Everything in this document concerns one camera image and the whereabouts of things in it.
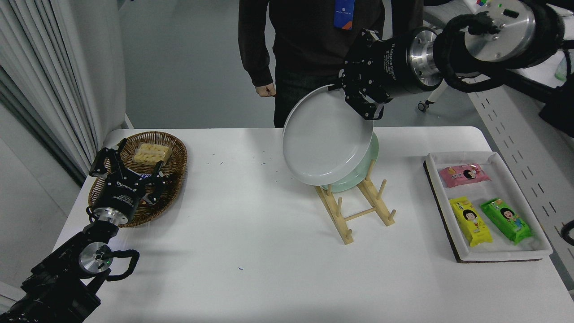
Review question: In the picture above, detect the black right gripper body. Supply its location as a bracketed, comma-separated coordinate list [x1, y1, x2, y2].
[360, 29, 417, 98]

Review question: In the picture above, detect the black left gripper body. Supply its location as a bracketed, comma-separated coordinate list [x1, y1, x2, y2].
[93, 172, 149, 218]

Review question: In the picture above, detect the grey plate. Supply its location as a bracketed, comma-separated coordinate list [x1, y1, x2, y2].
[282, 84, 374, 187]

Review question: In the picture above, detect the mint green plate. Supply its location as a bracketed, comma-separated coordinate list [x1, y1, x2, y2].
[321, 132, 380, 193]

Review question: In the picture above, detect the wooden plate rack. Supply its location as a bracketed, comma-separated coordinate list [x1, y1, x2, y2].
[314, 159, 397, 245]

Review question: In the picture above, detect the dark snack packet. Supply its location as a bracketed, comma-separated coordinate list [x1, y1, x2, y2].
[128, 168, 178, 208]

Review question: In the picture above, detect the clear pack of yellow biscuits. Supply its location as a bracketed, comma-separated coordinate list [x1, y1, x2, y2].
[133, 142, 173, 166]

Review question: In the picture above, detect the brown wicker basket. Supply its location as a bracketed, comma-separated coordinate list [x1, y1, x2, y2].
[88, 131, 188, 228]

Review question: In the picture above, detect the blue badge card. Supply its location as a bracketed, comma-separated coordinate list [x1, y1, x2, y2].
[334, 0, 355, 31]

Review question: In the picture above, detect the person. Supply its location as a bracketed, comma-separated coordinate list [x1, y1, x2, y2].
[238, 0, 424, 128]

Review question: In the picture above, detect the pale curtain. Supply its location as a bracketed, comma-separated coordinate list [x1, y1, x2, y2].
[0, 0, 127, 187]

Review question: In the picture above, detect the pink snack packet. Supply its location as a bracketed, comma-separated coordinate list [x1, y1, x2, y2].
[439, 163, 491, 188]

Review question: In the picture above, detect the white desk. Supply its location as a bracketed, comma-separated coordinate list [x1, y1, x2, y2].
[417, 0, 574, 270]

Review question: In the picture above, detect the yellow snack packet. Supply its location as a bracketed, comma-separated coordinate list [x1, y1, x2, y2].
[449, 196, 493, 247]

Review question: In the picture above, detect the green snack packet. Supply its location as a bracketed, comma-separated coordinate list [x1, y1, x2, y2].
[481, 198, 532, 245]

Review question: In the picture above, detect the white tray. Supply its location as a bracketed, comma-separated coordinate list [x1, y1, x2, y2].
[423, 151, 553, 263]

